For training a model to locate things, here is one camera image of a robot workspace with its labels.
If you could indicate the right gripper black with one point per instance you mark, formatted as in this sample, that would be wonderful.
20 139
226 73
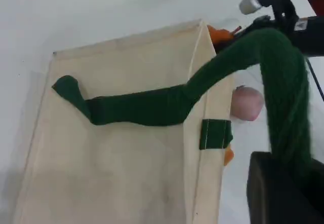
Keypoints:
311 36

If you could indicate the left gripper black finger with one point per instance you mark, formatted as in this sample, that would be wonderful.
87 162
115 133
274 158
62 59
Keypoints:
278 198

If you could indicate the orange toy fruit with stem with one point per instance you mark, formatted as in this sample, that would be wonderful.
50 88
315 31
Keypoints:
220 34

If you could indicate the golden ridged horn bread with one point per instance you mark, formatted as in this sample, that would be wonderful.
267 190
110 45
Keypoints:
229 155

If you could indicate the pink peach bun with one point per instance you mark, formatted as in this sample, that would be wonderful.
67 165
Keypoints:
246 105

